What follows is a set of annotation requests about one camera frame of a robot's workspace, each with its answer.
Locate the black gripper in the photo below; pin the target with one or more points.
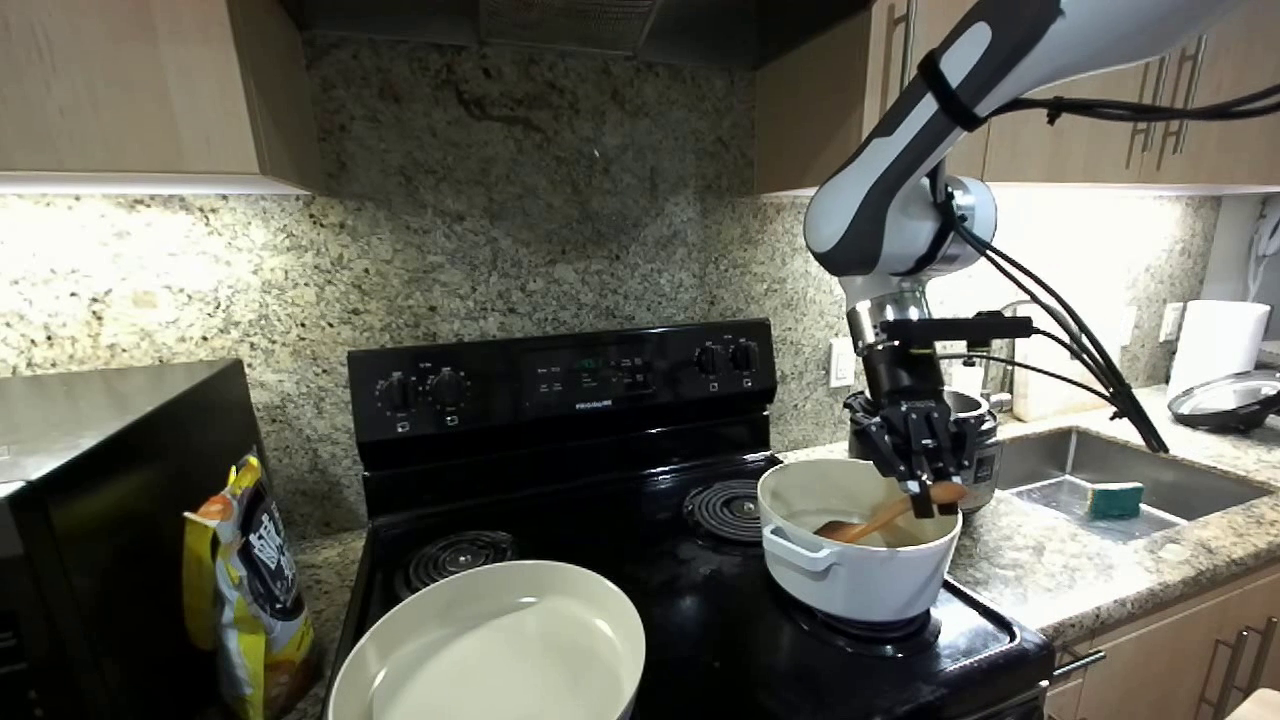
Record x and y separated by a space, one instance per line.
912 403

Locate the wooden cooking spoon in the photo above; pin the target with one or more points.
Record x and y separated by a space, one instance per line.
866 523

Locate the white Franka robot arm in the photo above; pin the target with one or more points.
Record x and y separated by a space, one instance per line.
935 123

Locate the white cooking pot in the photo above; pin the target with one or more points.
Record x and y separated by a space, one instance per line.
852 574

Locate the clear sponge tray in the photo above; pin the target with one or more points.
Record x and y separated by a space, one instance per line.
1052 503

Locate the green sponge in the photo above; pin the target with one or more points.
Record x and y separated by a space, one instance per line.
1114 503

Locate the black coil burner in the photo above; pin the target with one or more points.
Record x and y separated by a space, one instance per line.
452 561
722 510

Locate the kitchen sink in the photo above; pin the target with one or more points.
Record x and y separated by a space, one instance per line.
1146 462

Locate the black round dish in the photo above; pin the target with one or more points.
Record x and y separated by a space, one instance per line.
1224 403

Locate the light wood lower cabinet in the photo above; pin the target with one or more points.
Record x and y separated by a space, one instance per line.
1173 655

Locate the light wood cabinet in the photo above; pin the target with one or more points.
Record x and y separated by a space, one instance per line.
134 82
825 104
1173 655

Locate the black electric stove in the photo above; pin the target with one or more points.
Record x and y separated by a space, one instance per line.
574 427

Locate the light wood upper cabinet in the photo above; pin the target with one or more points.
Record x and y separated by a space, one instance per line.
825 104
134 82

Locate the dark range hood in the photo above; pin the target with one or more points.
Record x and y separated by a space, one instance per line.
574 27

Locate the yellow black snack bag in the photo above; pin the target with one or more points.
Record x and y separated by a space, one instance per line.
254 600

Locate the black microwave oven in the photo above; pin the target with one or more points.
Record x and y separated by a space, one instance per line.
106 534

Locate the white wall outlet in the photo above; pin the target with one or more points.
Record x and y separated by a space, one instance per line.
1171 320
842 363

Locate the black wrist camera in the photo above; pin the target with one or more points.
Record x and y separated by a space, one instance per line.
954 328

